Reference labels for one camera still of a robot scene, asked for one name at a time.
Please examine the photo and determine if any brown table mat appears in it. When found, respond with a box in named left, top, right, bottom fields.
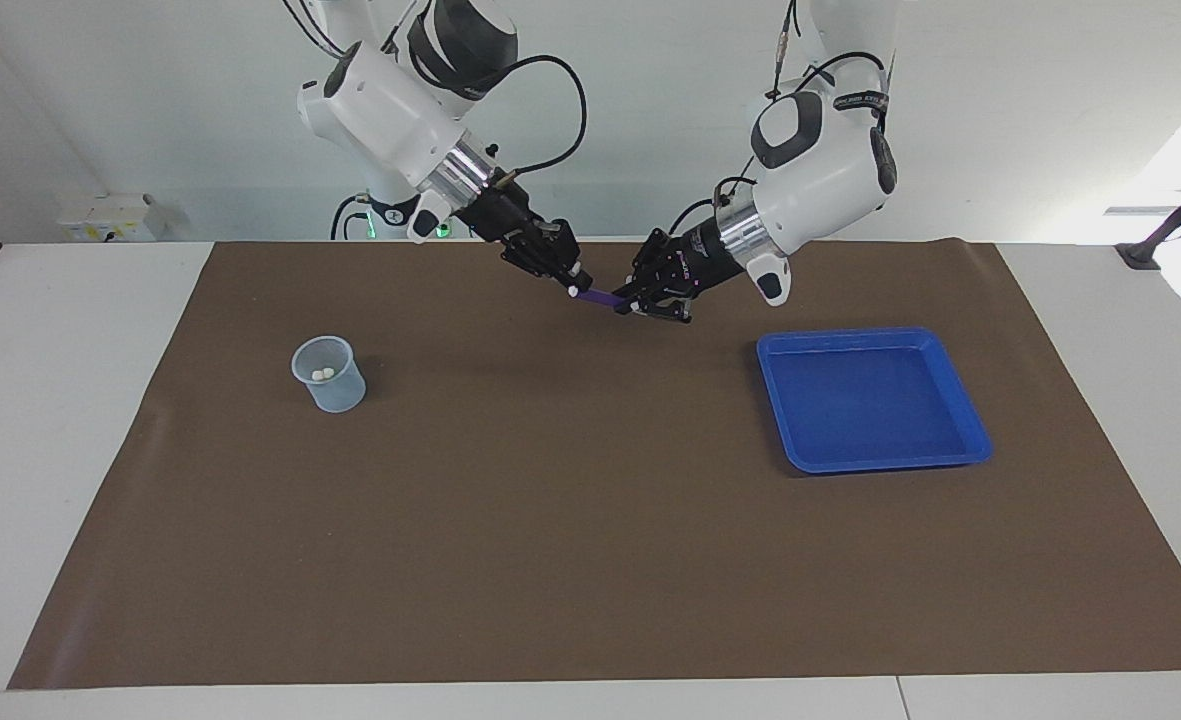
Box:
left=7, top=240, right=1181, bottom=691

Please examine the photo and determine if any white wall socket box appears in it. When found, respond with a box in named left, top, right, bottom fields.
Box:
left=58, top=194, right=166, bottom=243

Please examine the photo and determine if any black arm base cable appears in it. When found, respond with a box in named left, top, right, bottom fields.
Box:
left=668, top=195, right=723, bottom=237
left=330, top=193, right=391, bottom=241

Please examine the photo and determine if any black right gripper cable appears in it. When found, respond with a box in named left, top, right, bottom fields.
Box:
left=495, top=55, right=588, bottom=186

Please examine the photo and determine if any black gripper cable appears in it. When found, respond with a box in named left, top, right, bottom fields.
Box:
left=495, top=55, right=588, bottom=186
left=770, top=0, right=891, bottom=111

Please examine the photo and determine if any translucent plastic cup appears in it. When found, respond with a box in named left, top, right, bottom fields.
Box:
left=291, top=335, right=367, bottom=413

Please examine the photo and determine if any black right arm base cable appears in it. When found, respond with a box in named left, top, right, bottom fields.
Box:
left=330, top=193, right=391, bottom=241

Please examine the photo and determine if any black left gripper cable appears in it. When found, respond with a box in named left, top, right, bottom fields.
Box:
left=770, top=0, right=891, bottom=111

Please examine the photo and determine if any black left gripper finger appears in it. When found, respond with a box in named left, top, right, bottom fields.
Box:
left=615, top=290, right=693, bottom=321
left=630, top=228, right=681, bottom=286

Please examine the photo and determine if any purple marker pen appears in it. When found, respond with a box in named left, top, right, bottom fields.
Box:
left=567, top=285, right=631, bottom=313

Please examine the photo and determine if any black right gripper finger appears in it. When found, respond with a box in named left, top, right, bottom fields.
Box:
left=540, top=220, right=593, bottom=291
left=500, top=245, right=579, bottom=296

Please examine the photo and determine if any blue plastic tray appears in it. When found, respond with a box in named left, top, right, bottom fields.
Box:
left=756, top=327, right=994, bottom=474

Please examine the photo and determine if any black pole with clamp base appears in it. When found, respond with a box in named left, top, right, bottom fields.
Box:
left=1115, top=160, right=1181, bottom=271

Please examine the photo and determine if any black left arm base cable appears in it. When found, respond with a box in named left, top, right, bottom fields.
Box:
left=668, top=195, right=723, bottom=237

